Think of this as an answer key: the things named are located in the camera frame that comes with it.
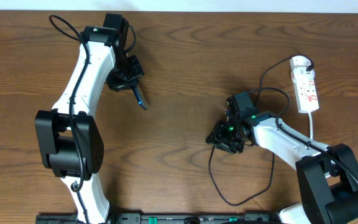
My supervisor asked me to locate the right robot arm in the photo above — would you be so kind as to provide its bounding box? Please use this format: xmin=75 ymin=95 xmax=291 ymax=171
xmin=206 ymin=92 xmax=358 ymax=224

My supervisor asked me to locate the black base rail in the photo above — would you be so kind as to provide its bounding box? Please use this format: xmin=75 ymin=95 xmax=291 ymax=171
xmin=35 ymin=212 xmax=279 ymax=224

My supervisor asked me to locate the blue Galaxy smartphone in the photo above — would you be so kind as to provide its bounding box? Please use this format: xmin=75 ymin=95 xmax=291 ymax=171
xmin=132 ymin=86 xmax=147 ymax=110

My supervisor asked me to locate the white USB charger plug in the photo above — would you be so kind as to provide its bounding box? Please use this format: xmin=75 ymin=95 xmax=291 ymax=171
xmin=290 ymin=55 xmax=314 ymax=72

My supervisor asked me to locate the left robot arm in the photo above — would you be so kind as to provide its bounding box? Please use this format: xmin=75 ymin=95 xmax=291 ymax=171
xmin=35 ymin=13 xmax=147 ymax=223

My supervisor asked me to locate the white power strip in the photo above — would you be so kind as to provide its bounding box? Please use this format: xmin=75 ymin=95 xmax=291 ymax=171
xmin=291 ymin=67 xmax=319 ymax=113

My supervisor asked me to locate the black USB charging cable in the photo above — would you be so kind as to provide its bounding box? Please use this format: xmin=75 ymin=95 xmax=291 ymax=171
xmin=208 ymin=54 xmax=315 ymax=207

